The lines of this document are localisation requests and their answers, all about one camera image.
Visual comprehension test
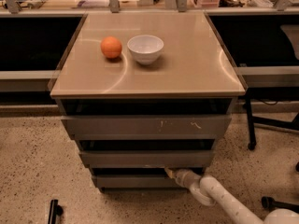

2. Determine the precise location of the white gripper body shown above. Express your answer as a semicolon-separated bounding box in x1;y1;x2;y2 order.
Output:
173;169;202;189

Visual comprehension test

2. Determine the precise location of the grey bottom drawer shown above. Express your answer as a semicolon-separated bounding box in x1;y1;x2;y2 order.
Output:
92;175;178;189

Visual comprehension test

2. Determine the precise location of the grey drawer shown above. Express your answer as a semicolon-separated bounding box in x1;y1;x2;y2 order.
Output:
62;115;232;140
92;175;178;189
79;150;214;168

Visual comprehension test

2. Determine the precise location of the grey middle drawer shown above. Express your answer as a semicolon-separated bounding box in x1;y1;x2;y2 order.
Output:
79;150;214;168

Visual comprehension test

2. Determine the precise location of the grey drawer cabinet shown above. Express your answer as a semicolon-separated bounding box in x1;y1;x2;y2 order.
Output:
50;11;246;178

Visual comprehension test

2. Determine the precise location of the grey top drawer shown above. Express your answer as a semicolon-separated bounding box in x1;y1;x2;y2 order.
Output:
62;115;232;140

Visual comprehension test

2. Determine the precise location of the black caster leg right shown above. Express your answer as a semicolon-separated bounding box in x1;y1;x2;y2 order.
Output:
261;196;299;214

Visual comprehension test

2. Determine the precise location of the black stand leg with caster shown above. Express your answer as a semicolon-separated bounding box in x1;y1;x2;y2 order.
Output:
244;95;299;150

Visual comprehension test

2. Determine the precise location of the white bowl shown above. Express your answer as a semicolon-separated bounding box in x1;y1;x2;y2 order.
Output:
127;35;164;65

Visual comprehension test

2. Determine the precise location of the orange fruit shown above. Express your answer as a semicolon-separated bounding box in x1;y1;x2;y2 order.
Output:
100;36;122;59

